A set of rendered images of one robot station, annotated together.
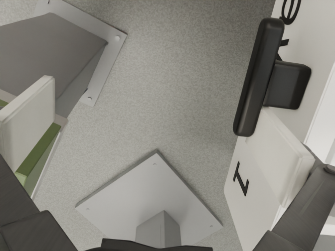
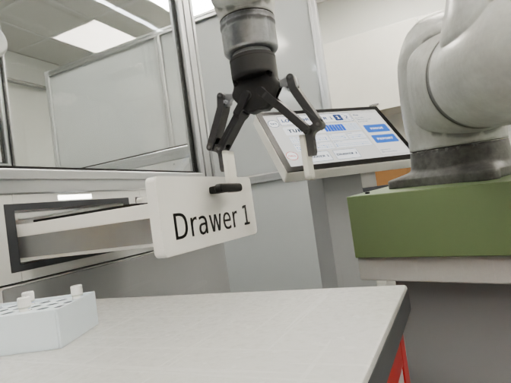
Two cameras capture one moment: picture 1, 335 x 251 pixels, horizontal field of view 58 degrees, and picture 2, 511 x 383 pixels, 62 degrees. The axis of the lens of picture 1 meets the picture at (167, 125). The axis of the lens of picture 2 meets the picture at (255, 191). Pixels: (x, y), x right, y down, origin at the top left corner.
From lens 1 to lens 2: 65 cm
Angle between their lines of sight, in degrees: 68
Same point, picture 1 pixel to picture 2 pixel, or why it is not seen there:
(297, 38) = (207, 207)
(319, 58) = (205, 186)
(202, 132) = not seen: outside the picture
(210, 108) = not seen: outside the picture
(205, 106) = not seen: outside the picture
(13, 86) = (439, 338)
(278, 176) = (231, 158)
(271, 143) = (230, 169)
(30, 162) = (350, 208)
